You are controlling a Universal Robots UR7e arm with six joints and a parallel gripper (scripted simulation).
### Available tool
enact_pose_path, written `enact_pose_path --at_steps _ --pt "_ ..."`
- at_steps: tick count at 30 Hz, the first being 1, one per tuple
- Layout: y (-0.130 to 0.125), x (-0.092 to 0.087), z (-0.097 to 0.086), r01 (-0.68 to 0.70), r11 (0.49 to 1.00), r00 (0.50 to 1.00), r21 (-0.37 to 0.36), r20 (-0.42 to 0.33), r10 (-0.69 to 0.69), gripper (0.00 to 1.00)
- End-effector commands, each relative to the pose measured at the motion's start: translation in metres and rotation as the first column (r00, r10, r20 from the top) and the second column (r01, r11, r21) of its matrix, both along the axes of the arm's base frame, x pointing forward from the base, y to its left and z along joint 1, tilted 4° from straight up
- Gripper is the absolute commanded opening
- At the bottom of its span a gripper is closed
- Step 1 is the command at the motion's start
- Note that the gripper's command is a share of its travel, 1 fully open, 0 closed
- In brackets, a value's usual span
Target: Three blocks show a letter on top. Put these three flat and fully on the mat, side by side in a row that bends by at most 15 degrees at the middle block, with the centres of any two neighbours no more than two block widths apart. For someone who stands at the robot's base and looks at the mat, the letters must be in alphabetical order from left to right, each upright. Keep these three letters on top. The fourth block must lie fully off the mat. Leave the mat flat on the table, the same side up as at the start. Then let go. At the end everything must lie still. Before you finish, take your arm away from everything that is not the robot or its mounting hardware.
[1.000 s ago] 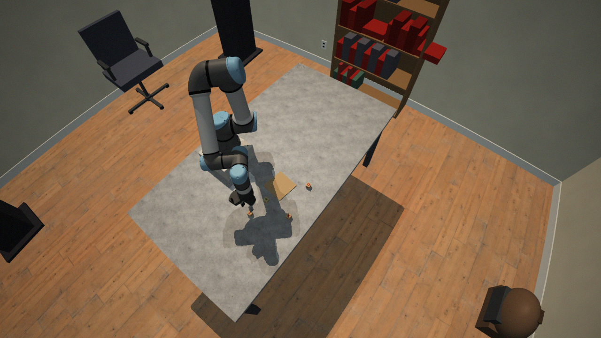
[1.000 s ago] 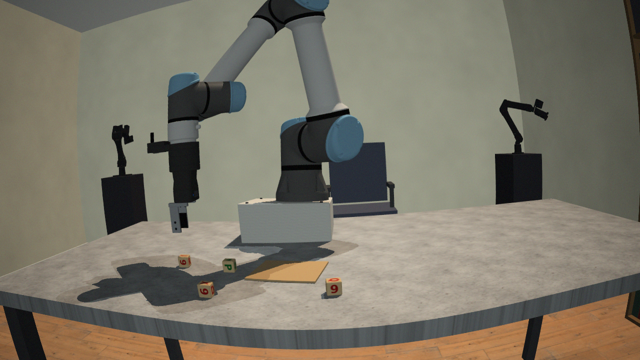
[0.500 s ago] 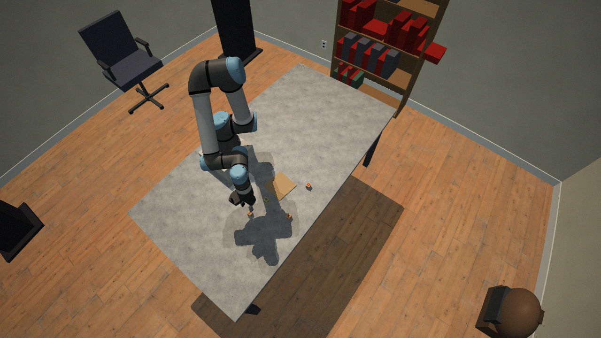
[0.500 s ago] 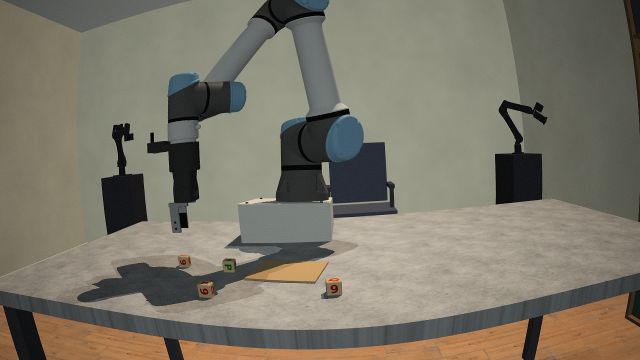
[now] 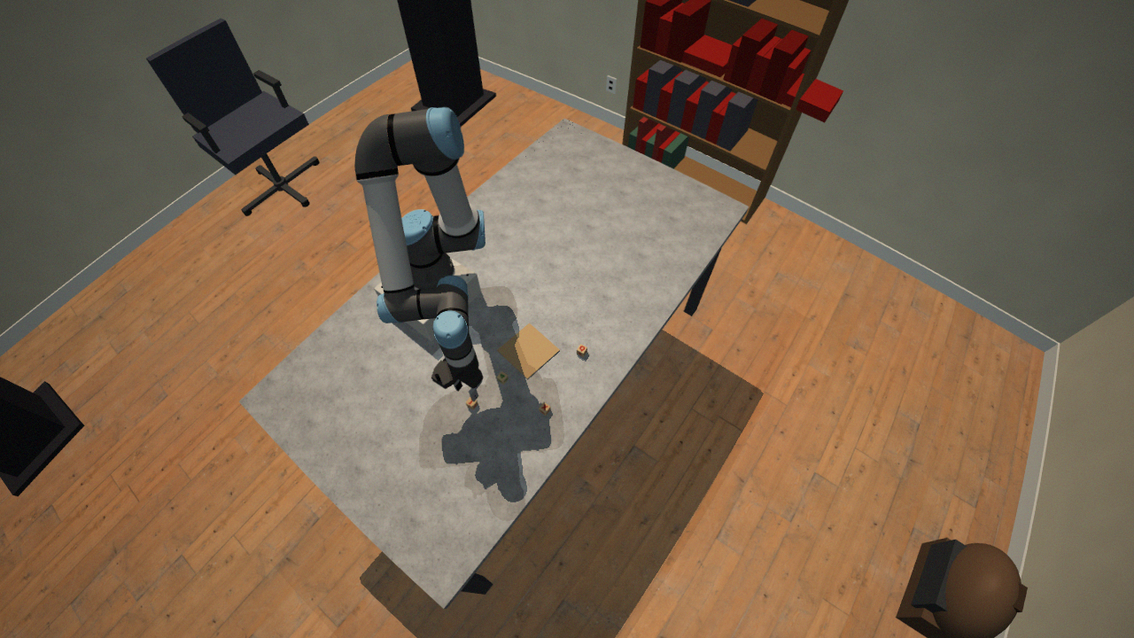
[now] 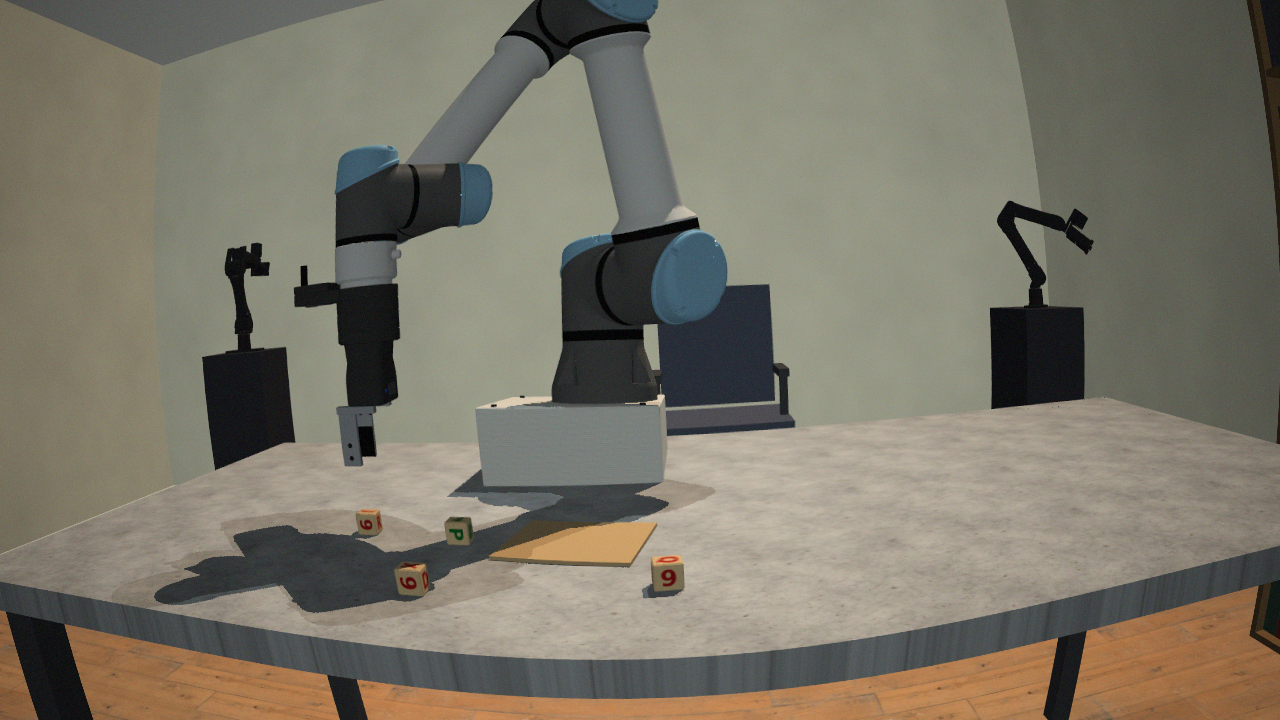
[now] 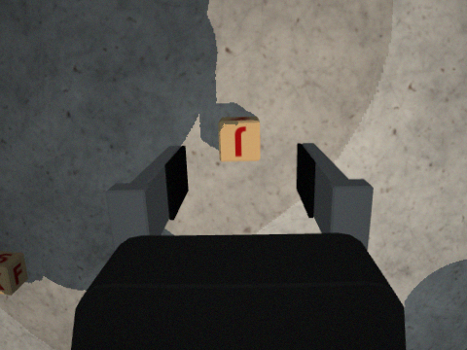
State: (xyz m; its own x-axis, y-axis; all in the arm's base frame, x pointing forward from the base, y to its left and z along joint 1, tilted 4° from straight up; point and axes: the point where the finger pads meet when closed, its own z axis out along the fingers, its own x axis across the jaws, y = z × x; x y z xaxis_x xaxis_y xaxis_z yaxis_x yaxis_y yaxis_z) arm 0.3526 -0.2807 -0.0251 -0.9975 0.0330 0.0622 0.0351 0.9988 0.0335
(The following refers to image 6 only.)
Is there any tan block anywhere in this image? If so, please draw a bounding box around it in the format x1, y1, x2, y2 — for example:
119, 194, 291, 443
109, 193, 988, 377
355, 509, 383, 536
652, 555, 684, 592
394, 561, 431, 596
444, 518, 474, 544

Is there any tan flat mat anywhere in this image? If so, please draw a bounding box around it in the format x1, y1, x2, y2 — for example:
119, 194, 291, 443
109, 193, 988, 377
489, 520, 657, 568

